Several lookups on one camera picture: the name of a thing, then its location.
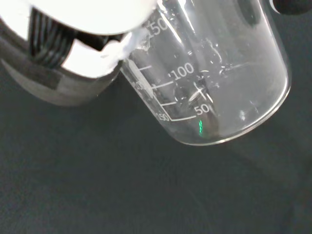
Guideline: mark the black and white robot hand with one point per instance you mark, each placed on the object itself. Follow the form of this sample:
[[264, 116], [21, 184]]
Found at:
[[80, 48]]

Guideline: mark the black bench cloth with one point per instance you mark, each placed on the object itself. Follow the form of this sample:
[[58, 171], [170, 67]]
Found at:
[[122, 182]]

